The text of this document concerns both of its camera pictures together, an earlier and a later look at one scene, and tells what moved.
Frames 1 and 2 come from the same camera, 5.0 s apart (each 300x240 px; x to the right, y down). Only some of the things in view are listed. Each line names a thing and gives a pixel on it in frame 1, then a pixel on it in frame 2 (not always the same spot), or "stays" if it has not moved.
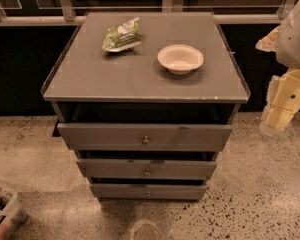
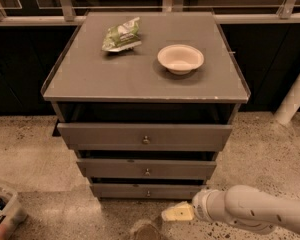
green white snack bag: x=123 y=37 stays
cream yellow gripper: x=294 y=43 -> x=201 y=205
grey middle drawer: x=143 y=169 stays
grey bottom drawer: x=149 y=191 stays
